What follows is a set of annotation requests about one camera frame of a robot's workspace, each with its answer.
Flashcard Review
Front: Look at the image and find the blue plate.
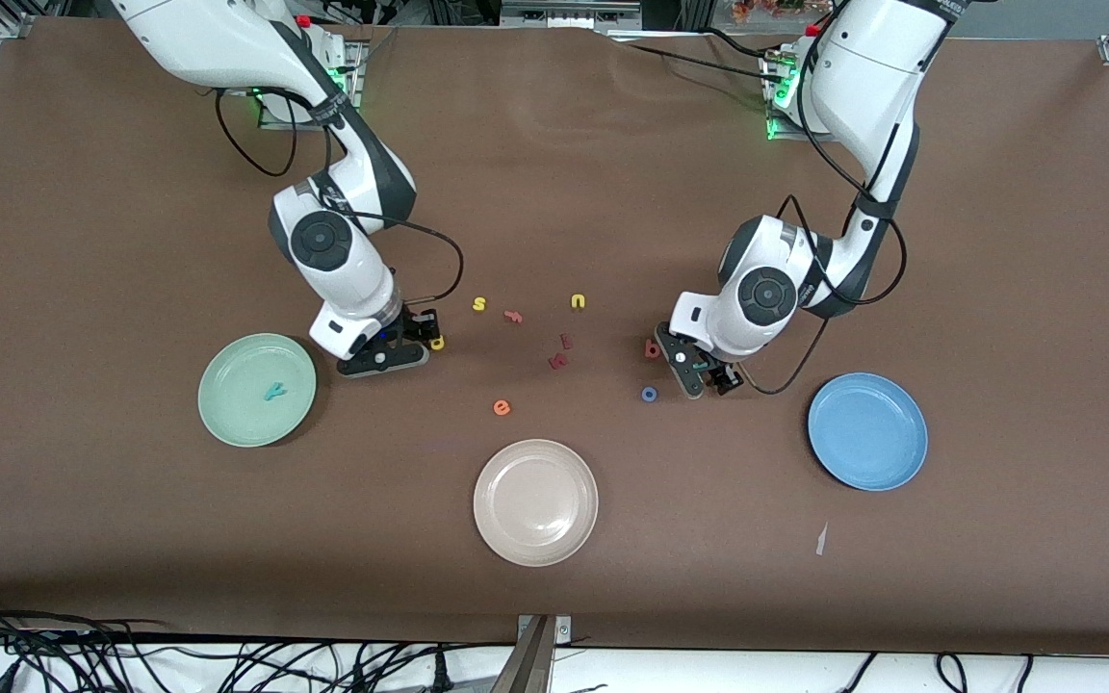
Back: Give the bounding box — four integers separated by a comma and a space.
807, 372, 929, 493

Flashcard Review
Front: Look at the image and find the brown table cover sheet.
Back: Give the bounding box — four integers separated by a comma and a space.
0, 17, 1109, 657

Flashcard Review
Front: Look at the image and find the green plate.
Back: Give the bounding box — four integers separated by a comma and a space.
197, 333, 318, 449

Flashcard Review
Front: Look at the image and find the beige plate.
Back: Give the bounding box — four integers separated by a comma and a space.
473, 439, 600, 568

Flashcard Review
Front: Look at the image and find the dark metal bar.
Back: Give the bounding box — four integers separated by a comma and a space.
492, 616, 555, 693

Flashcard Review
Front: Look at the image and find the orange flower bunch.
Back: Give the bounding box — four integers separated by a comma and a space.
733, 0, 835, 24

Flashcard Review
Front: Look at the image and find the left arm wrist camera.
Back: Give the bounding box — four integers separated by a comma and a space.
656, 321, 709, 398

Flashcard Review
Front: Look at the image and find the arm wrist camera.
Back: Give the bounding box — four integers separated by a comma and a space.
337, 344, 430, 378
656, 321, 709, 398

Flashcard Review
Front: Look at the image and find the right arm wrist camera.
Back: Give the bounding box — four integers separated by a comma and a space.
337, 344, 430, 378

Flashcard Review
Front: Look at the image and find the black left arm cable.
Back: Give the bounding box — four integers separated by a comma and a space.
745, 0, 908, 397

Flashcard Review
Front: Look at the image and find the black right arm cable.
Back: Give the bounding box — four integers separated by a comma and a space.
214, 87, 465, 309

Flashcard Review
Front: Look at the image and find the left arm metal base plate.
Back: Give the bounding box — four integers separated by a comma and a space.
764, 53, 839, 143

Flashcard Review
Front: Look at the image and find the grey metal bracket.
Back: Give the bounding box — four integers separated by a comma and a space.
516, 614, 573, 648

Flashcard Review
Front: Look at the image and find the black cable to arm base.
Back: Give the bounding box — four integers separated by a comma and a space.
607, 27, 787, 86

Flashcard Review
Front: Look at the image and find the black cable tangle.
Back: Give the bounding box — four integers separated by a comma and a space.
0, 592, 517, 693

